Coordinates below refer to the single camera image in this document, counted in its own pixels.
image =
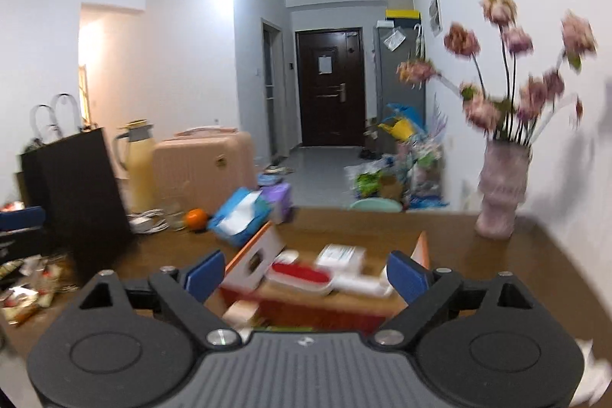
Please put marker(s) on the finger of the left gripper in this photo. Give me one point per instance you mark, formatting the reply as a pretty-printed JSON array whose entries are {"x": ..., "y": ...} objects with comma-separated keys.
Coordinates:
[{"x": 22, "y": 219}]

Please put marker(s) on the yellow thermos jug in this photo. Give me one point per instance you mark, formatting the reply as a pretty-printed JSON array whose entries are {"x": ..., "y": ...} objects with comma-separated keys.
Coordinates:
[{"x": 133, "y": 149}]

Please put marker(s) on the dried pink roses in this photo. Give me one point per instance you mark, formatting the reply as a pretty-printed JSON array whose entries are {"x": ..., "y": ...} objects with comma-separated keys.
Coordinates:
[{"x": 511, "y": 111}]

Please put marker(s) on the red white lint brush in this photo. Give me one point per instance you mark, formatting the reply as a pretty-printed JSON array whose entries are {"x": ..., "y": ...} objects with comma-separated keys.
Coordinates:
[{"x": 321, "y": 282}]

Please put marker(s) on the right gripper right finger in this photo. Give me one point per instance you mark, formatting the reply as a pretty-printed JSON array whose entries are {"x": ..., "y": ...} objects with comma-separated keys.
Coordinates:
[{"x": 428, "y": 295}]

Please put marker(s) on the wire storage rack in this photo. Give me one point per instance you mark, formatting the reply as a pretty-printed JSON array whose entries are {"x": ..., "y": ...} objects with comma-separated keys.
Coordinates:
[{"x": 420, "y": 165}]

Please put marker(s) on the orange fruit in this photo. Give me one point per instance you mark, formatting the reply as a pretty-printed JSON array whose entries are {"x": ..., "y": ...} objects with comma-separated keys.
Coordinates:
[{"x": 196, "y": 220}]

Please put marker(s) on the white wipes bottle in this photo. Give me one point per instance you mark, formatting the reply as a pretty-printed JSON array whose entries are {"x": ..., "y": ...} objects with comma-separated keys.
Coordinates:
[{"x": 341, "y": 258}]

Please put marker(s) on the yellow box on fridge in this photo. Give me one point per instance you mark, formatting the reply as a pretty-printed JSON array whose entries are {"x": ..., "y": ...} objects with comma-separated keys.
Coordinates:
[{"x": 404, "y": 14}]

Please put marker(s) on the purple tissue pack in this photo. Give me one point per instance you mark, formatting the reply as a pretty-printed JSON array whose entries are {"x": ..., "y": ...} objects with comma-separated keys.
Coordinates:
[{"x": 280, "y": 200}]

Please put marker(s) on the red cardboard box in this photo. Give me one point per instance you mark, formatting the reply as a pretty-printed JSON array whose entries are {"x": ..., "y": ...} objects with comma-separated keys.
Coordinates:
[{"x": 286, "y": 308}]

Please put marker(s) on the green plastic basin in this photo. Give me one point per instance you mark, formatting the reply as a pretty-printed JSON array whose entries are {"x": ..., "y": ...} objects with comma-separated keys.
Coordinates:
[{"x": 376, "y": 205}]

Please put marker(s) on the black paper bag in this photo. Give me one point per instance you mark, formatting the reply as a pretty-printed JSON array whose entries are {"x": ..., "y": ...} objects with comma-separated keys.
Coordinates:
[{"x": 67, "y": 171}]

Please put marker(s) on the blue tissue pack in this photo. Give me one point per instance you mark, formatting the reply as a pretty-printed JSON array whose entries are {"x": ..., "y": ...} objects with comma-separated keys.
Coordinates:
[{"x": 240, "y": 217}]

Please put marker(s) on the clear drinking glass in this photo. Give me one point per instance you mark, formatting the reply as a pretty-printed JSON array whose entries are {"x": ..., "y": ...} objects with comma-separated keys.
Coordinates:
[{"x": 173, "y": 207}]

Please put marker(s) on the dark entrance door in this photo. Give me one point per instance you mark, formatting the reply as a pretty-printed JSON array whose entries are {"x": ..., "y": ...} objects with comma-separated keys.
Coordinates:
[{"x": 332, "y": 87}]

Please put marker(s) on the beige square plug adapter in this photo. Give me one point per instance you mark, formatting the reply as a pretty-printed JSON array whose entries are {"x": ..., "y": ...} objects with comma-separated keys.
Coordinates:
[{"x": 243, "y": 314}]

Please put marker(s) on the crumpled white tissue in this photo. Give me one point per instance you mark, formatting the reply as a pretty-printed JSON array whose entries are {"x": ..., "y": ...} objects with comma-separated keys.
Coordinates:
[{"x": 596, "y": 377}]

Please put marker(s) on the yellow watering can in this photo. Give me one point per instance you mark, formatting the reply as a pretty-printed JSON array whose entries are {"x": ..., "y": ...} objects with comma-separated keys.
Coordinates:
[{"x": 400, "y": 129}]

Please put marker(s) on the white ribbed cap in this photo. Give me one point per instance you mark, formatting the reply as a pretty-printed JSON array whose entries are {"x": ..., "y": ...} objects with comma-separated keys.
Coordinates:
[{"x": 287, "y": 257}]

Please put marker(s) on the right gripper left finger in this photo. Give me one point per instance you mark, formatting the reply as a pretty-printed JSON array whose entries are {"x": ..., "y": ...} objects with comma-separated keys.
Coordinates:
[{"x": 182, "y": 294}]

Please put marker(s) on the wall picture frame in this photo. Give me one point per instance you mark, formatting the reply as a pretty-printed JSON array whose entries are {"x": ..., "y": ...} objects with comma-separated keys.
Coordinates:
[{"x": 434, "y": 10}]

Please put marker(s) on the pink textured vase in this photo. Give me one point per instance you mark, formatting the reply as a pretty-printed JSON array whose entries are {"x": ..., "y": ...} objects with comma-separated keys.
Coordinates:
[{"x": 502, "y": 184}]

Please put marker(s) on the pink ribbed suitcase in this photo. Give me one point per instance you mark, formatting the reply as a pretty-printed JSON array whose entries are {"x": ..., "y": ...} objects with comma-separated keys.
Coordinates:
[{"x": 204, "y": 166}]

